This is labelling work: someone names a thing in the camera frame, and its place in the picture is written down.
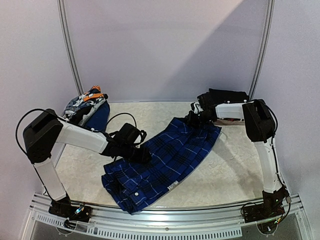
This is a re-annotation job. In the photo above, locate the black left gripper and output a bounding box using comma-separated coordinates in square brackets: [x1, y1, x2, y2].
[120, 144, 153, 165]

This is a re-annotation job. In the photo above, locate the black t-shirt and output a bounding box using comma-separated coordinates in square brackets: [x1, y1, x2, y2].
[209, 88, 250, 104]

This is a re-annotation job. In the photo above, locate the blue plaid garment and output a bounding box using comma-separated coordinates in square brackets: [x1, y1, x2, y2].
[101, 117, 221, 214]

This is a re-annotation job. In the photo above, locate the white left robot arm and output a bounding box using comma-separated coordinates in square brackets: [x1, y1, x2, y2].
[18, 108, 151, 217]

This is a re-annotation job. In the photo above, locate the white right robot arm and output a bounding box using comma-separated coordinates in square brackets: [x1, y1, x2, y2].
[186, 88, 291, 218]

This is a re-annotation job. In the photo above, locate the camouflage orange garment pile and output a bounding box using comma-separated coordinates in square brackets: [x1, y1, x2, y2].
[63, 85, 109, 126]

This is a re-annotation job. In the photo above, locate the solid navy blue garment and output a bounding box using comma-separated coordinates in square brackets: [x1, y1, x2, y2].
[84, 102, 110, 132]

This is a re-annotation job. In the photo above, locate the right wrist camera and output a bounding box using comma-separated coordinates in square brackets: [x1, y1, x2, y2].
[190, 102, 203, 116]

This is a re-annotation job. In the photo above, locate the aluminium front rail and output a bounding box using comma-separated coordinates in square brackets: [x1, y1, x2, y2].
[22, 193, 312, 240]

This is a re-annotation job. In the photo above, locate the right aluminium frame post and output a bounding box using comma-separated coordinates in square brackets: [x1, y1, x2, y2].
[248, 0, 275, 100]

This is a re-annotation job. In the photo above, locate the aluminium frame post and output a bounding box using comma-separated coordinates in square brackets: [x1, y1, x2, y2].
[57, 0, 83, 95]
[248, 0, 275, 100]

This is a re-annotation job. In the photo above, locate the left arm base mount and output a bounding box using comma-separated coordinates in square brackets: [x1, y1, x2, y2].
[48, 200, 93, 223]

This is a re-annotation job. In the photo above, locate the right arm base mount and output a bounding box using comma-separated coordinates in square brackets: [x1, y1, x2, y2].
[240, 202, 291, 225]

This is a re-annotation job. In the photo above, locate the left aluminium frame post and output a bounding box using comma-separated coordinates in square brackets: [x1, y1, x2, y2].
[57, 0, 83, 95]

